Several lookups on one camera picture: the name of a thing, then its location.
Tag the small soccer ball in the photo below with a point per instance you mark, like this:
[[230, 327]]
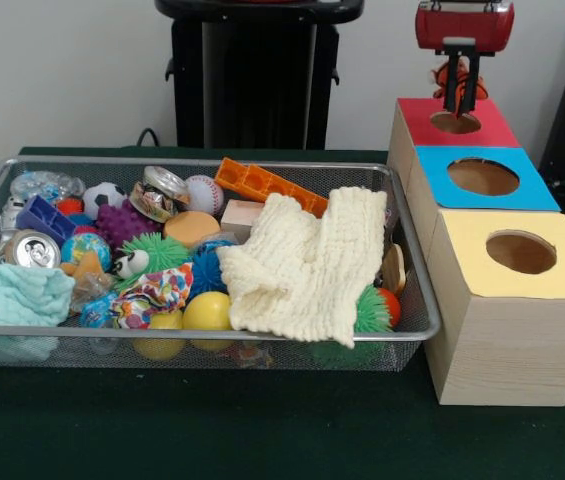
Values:
[[104, 200]]

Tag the orange plastic block tray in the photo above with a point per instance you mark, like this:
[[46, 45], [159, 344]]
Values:
[[257, 182]]

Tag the wooden box with three holes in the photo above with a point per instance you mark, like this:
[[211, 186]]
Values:
[[507, 350]]

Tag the light blue cloth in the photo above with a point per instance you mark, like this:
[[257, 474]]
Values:
[[12, 295]]

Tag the green spiky toy with eyes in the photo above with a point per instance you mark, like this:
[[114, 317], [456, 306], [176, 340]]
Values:
[[157, 252]]

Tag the cream knitted cloth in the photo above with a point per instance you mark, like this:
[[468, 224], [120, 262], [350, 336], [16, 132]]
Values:
[[292, 270]]

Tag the purple bumpy ball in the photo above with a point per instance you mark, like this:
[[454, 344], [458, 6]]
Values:
[[122, 222]]

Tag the small globe ball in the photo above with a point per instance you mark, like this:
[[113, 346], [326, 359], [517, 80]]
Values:
[[84, 250]]

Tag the orange striped tiger plush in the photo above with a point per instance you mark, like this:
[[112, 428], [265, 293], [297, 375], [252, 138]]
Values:
[[461, 80]]

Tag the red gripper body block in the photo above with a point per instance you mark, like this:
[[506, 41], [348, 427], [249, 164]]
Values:
[[462, 27]]

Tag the yellow ball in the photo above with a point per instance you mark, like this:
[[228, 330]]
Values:
[[207, 311]]

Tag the clear mesh bin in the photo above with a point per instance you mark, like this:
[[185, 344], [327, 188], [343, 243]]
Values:
[[402, 345]]

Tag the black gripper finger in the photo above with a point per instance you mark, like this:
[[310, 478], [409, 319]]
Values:
[[450, 80], [471, 80]]

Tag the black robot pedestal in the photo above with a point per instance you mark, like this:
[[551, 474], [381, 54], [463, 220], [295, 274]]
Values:
[[187, 75]]

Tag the colourful patterned cloth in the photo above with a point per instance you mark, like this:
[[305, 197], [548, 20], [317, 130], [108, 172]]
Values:
[[157, 295]]

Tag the silver drink can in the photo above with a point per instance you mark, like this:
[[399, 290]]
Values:
[[32, 250]]

